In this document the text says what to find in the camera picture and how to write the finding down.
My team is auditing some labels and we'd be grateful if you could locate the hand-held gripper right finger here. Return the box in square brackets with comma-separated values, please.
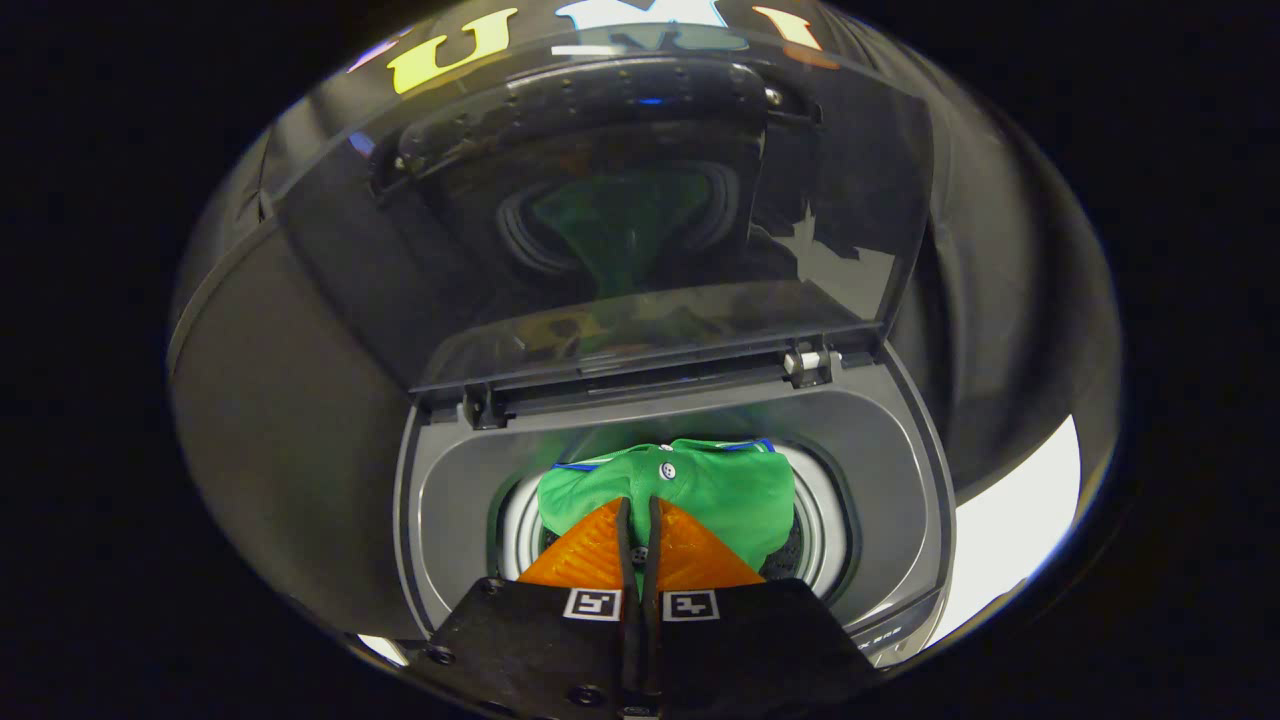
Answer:
[645, 495, 881, 716]

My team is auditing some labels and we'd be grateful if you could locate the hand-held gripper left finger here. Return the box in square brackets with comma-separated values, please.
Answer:
[425, 497, 641, 716]

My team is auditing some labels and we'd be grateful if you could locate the green polo shirt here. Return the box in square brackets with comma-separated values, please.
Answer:
[537, 438, 798, 591]

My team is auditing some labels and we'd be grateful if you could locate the white sheet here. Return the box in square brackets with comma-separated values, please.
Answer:
[922, 415, 1083, 651]

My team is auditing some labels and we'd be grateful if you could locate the black backdrop cloth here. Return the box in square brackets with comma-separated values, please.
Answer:
[168, 0, 1121, 501]

